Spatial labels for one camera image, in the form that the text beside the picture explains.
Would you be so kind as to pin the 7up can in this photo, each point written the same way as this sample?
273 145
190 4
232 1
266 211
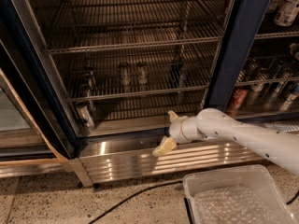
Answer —
125 73

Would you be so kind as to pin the blue white can right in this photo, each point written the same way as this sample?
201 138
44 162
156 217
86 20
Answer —
289 97

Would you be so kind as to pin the steel fridge base grille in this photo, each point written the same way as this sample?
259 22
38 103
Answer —
129 155

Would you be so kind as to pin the upper wire shelf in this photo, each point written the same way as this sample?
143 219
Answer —
96 25

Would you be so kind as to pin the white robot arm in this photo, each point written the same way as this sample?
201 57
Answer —
280 148

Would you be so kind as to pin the red can behind glass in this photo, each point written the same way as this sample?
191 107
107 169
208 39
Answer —
236 100

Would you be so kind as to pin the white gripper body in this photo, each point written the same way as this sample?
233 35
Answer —
176 131

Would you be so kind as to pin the white can top right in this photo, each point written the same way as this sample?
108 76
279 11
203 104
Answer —
287 12

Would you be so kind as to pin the bubble wrap sheet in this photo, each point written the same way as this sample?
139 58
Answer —
233 205

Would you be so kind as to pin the lower wire shelf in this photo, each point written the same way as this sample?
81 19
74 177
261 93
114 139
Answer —
197 65

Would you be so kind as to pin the wire shelf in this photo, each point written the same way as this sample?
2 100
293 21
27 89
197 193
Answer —
96 25
197 65

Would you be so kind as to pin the clear plastic bin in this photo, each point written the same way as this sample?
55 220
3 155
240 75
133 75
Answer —
254 177

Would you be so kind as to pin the dark blue fridge door frame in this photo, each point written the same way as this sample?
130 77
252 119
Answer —
243 25

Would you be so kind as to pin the open glass fridge door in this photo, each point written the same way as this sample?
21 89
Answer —
36 121

